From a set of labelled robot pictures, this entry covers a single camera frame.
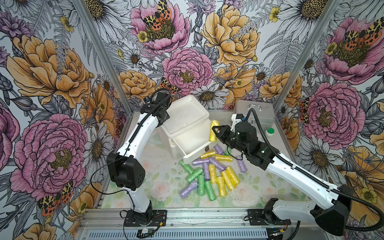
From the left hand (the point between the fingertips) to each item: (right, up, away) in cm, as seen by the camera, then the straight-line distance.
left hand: (158, 122), depth 84 cm
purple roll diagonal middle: (+34, -25, +6) cm, 42 cm away
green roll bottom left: (+24, -34, -1) cm, 42 cm away
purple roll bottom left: (+19, -34, -2) cm, 39 cm away
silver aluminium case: (+67, +7, +18) cm, 70 cm away
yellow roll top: (+29, -6, -16) cm, 33 cm away
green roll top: (+40, -19, +12) cm, 46 cm away
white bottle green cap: (+68, -6, +13) cm, 69 cm away
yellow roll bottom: (+35, -36, -1) cm, 50 cm away
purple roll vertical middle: (+27, -28, +3) cm, 39 cm away
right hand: (+28, -5, -13) cm, 31 cm away
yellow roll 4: (+39, -32, +1) cm, 50 cm away
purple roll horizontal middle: (+24, -23, +8) cm, 34 cm away
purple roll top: (+35, -17, +13) cm, 41 cm away
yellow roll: (+35, -21, +8) cm, 42 cm away
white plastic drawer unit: (+17, -4, -3) cm, 18 cm away
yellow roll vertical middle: (+31, -30, +3) cm, 43 cm away
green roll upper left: (+16, -27, +5) cm, 32 cm away
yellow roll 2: (+29, -19, +10) cm, 36 cm away
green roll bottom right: (+28, -36, -3) cm, 46 cm away
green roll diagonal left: (+20, -30, +2) cm, 36 cm away
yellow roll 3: (+41, -30, +1) cm, 51 cm away
